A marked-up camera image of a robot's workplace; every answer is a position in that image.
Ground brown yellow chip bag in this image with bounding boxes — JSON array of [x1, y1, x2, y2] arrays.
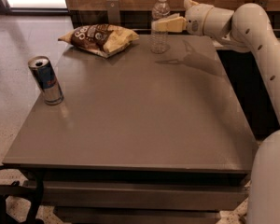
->
[[58, 24, 139, 58]]

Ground redbull can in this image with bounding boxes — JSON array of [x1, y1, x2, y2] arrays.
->
[[28, 56, 63, 105]]

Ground clear plastic water bottle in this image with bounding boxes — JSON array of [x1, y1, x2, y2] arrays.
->
[[150, 0, 170, 54]]

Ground grey table drawer unit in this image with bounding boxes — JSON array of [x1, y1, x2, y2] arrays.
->
[[36, 169, 248, 224]]

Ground metal wall bracket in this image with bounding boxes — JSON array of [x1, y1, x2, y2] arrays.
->
[[254, 0, 269, 9], [106, 0, 121, 25]]

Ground right metal wall bracket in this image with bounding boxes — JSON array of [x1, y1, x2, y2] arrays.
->
[[254, 0, 269, 9]]

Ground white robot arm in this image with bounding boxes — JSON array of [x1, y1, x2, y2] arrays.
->
[[152, 0, 280, 224]]

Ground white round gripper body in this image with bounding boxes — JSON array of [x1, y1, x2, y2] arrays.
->
[[184, 0, 214, 36]]

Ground black chair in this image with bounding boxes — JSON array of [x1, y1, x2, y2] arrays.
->
[[0, 170, 45, 224]]

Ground left metal wall bracket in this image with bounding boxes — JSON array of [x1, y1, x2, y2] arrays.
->
[[106, 0, 121, 25]]

